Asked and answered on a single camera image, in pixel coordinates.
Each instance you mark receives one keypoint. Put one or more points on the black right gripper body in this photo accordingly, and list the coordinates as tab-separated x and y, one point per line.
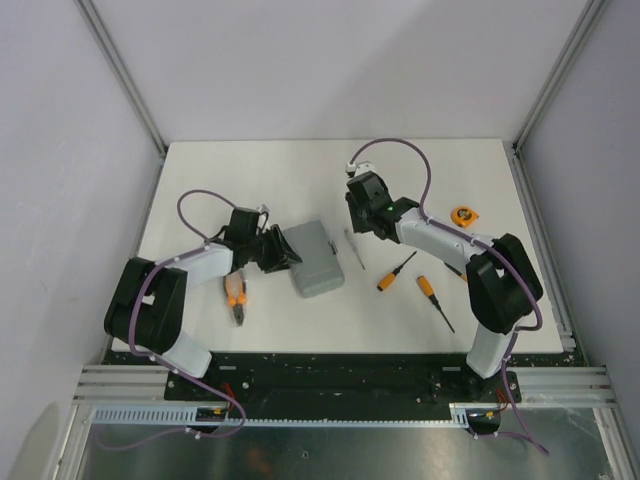
359	216

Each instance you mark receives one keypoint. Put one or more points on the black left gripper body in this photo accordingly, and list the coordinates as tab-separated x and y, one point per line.
264	247

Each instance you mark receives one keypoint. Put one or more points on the grey plastic tool case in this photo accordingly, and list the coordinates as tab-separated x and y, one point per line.
320	271

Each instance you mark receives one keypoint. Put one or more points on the orange handle pliers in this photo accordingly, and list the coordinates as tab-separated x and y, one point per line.
235	289

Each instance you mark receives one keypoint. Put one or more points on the orange handle thick screwdriver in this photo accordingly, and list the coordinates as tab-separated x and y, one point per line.
390	277

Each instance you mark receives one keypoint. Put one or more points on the orange handle slim screwdriver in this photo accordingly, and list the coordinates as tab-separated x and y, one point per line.
429	293

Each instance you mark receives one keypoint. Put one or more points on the orange black utility knife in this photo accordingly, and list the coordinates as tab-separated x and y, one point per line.
457	272

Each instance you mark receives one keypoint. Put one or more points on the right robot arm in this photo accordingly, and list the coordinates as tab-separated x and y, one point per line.
503	286

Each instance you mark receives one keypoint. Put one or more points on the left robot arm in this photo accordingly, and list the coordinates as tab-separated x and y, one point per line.
147	307

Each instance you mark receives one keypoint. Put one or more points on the orange tape measure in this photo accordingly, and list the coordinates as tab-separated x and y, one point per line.
463	216

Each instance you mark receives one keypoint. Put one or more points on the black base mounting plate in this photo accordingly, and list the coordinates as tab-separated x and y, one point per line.
439	378

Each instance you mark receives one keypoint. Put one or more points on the grey slotted cable duct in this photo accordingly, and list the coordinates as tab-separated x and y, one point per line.
442	416

